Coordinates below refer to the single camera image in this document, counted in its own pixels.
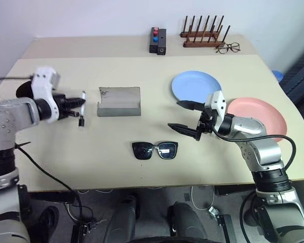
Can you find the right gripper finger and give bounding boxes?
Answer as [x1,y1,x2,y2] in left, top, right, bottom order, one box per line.
[168,123,201,139]
[176,100,206,111]

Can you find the grey open glasses case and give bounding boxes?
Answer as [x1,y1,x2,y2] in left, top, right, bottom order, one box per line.
[97,86,142,118]

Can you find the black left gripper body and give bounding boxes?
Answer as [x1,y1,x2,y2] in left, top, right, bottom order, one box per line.
[53,93,72,120]

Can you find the plain black box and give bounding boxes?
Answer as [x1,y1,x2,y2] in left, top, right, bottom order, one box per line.
[156,28,167,56]

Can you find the blue bottle cap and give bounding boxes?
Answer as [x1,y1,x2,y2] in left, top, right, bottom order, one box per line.
[271,69,285,85]

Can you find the pink plate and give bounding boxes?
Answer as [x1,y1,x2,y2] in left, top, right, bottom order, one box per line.
[226,97,288,144]

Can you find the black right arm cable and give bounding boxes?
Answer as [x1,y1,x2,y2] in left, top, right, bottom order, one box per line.
[212,125,296,243]

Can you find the brown wooden dish rack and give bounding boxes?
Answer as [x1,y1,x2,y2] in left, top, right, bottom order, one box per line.
[180,15,232,49]

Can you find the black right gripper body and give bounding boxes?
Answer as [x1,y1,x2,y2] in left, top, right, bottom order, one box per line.
[195,107,216,141]

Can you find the blue plate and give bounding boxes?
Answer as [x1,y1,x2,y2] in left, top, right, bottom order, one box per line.
[171,70,222,102]

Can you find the black sunglasses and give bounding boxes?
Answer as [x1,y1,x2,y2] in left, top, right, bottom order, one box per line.
[131,141,179,160]

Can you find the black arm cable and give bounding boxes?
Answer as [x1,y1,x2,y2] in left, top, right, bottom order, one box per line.
[0,74,85,223]
[212,125,296,243]

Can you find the white cable under table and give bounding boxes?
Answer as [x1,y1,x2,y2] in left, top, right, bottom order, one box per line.
[191,185,215,211]

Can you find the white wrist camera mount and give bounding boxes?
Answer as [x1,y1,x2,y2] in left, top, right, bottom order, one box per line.
[204,90,227,132]
[30,66,61,124]

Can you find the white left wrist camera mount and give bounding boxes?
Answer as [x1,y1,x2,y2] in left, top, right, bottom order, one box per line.
[30,66,61,124]

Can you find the white marker with black cap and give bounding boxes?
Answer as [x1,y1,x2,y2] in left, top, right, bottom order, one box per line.
[77,90,88,127]

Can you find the dark chair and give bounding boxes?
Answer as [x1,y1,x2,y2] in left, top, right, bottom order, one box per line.
[281,43,304,134]

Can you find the black table bracket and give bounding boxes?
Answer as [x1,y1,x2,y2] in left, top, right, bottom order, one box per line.
[27,190,76,205]
[213,185,257,197]

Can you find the black box with coloured buttons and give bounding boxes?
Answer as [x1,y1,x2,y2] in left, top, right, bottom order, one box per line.
[148,27,160,54]

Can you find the brown round-rimmed eyeglasses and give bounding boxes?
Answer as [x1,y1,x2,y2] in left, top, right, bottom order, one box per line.
[215,42,242,55]

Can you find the black oval foot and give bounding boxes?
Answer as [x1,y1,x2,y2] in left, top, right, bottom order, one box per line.
[36,205,60,240]

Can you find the black power adapter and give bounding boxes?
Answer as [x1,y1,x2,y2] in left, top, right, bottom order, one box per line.
[70,222,92,243]

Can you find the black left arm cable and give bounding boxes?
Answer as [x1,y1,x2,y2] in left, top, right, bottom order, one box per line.
[0,74,85,223]

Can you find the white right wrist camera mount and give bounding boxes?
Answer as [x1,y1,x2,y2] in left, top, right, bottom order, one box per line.
[204,90,227,132]

